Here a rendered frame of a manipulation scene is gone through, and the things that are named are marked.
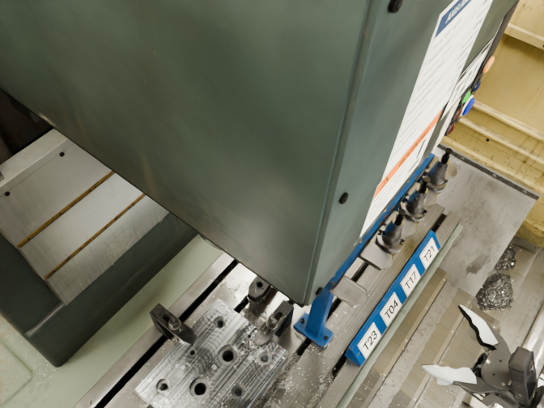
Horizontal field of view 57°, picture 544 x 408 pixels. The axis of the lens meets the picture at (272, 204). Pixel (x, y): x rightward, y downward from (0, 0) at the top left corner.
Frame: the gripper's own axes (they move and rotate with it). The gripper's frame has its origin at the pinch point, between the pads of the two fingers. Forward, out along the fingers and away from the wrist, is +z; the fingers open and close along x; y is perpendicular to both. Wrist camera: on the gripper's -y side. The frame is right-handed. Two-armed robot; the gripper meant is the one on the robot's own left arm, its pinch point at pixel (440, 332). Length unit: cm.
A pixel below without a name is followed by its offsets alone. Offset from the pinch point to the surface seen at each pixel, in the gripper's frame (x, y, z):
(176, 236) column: 5, 58, 82
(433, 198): 33.8, 8.5, 16.5
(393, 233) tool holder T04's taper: 15.4, 3.3, 18.2
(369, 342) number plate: 5.7, 36.4, 10.7
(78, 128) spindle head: -26, -38, 54
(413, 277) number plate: 29.3, 36.3, 11.0
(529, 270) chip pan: 75, 64, -18
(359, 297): 0.4, 8.4, 16.5
